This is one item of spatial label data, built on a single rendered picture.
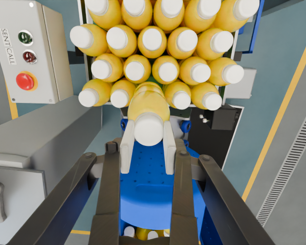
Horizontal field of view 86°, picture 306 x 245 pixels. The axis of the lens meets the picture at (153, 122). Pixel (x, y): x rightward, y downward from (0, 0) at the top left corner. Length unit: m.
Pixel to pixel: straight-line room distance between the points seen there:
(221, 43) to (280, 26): 1.42
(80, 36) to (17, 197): 0.61
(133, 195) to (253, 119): 1.60
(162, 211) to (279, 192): 2.22
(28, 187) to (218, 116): 0.68
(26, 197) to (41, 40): 0.55
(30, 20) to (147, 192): 0.41
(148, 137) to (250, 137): 1.73
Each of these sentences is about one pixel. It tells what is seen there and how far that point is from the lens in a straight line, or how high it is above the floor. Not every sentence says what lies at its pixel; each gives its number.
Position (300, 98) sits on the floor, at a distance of 2.03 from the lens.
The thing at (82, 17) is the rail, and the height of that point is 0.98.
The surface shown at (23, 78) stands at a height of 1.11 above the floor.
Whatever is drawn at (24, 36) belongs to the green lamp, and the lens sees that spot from 0.44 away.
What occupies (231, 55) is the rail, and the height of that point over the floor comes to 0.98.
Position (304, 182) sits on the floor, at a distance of 2.60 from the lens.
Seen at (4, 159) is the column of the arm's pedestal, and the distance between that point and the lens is 0.77.
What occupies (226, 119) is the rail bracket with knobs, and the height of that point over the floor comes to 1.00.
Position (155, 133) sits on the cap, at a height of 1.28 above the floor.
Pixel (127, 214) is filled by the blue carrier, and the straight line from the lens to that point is 0.39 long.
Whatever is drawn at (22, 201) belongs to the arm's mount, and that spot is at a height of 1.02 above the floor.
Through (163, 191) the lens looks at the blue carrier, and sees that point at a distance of 0.38.
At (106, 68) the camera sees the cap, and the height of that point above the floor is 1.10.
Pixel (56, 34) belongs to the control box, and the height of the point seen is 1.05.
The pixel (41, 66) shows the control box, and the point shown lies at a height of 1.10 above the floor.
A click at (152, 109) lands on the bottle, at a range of 0.23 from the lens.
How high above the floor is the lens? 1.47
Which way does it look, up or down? 69 degrees down
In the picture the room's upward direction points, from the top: 180 degrees clockwise
